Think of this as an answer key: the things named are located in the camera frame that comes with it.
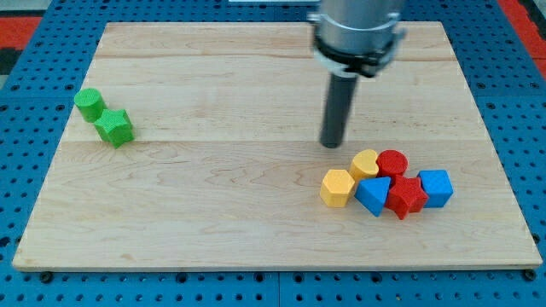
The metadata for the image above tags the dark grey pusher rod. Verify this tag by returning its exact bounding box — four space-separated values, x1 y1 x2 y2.
319 74 357 148

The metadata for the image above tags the green star block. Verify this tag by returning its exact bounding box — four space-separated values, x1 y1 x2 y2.
93 109 134 148

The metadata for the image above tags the blue triangle block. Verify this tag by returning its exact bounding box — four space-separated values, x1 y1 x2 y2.
355 177 391 217

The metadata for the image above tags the green cylinder block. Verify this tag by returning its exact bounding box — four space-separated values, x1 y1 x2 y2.
73 88 107 123

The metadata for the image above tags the light wooden board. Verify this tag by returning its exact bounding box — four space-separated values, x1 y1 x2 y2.
13 21 543 272

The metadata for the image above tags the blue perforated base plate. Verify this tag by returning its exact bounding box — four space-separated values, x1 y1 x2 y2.
1 0 545 306

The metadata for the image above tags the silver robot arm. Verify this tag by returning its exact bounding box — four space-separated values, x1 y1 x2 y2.
307 0 406 78

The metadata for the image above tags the yellow hexagon block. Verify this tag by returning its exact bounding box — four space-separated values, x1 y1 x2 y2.
319 169 355 208

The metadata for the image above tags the red cylinder block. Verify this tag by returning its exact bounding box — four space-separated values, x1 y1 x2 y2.
376 149 409 177

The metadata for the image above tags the blue cube block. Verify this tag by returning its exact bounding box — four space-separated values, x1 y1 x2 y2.
417 170 454 208

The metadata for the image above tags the red star block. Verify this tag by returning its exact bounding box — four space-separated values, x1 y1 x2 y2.
385 175 429 220

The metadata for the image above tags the yellow heart block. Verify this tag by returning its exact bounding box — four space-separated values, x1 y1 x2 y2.
349 149 379 182

